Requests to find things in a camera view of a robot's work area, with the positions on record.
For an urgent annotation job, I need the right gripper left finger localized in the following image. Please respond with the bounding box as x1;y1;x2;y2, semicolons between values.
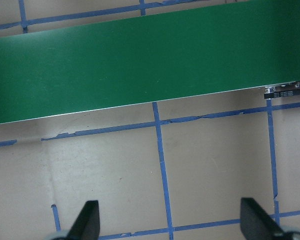
66;200;101;240

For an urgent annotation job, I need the green conveyor belt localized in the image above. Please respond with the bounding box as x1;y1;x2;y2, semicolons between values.
0;0;300;124

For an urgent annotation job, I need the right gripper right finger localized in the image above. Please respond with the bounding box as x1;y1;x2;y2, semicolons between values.
240;197;285;240

